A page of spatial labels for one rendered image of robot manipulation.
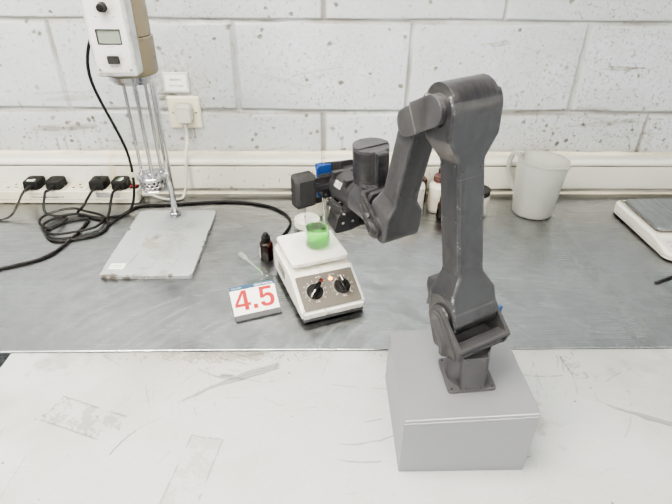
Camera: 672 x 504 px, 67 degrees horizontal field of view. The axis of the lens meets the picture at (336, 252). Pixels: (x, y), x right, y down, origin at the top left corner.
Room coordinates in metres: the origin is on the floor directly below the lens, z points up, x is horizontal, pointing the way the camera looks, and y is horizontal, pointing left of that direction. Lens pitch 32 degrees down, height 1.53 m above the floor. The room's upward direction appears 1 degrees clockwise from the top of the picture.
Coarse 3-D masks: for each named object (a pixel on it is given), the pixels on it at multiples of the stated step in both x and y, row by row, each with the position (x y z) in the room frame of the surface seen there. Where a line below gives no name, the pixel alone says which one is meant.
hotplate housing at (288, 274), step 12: (276, 252) 0.89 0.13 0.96; (276, 264) 0.90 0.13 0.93; (288, 264) 0.84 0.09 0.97; (324, 264) 0.84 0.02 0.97; (336, 264) 0.84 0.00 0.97; (348, 264) 0.84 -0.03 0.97; (288, 276) 0.81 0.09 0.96; (300, 276) 0.80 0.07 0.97; (288, 288) 0.82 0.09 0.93; (360, 288) 0.80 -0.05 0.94; (300, 300) 0.76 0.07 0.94; (360, 300) 0.78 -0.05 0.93; (300, 312) 0.74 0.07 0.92; (312, 312) 0.74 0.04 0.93; (324, 312) 0.75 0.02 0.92; (336, 312) 0.76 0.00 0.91; (348, 312) 0.77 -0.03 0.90
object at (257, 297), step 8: (248, 288) 0.80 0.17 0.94; (256, 288) 0.80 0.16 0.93; (264, 288) 0.81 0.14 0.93; (272, 288) 0.81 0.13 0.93; (232, 296) 0.78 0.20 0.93; (240, 296) 0.79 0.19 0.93; (248, 296) 0.79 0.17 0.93; (256, 296) 0.79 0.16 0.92; (264, 296) 0.80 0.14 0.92; (272, 296) 0.80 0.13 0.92; (240, 304) 0.77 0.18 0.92; (248, 304) 0.78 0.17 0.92; (256, 304) 0.78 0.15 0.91; (264, 304) 0.78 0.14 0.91; (272, 304) 0.79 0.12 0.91
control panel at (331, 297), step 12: (312, 276) 0.81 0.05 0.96; (324, 276) 0.81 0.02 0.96; (336, 276) 0.81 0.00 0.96; (348, 276) 0.82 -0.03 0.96; (300, 288) 0.78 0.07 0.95; (324, 288) 0.79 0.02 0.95; (312, 300) 0.76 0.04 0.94; (324, 300) 0.76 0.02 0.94; (336, 300) 0.77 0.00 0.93; (348, 300) 0.77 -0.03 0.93
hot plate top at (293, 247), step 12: (288, 240) 0.90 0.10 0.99; (300, 240) 0.90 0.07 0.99; (336, 240) 0.90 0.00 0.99; (288, 252) 0.85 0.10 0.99; (300, 252) 0.85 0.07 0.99; (312, 252) 0.86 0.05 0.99; (324, 252) 0.86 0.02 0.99; (336, 252) 0.86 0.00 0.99; (300, 264) 0.81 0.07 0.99; (312, 264) 0.82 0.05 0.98
